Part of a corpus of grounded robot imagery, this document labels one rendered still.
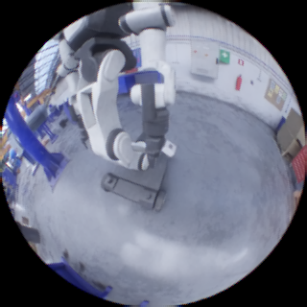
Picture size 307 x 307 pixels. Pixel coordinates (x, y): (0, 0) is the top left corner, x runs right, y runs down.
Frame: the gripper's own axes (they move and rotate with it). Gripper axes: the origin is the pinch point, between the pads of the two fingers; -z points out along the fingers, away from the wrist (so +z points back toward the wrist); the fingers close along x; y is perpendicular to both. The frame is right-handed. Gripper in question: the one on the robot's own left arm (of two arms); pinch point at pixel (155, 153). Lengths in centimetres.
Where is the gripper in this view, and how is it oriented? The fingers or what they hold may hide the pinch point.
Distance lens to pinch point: 38.2
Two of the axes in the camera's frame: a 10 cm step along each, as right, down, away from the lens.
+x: -3.3, 6.4, -7.0
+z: -0.3, -7.4, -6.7
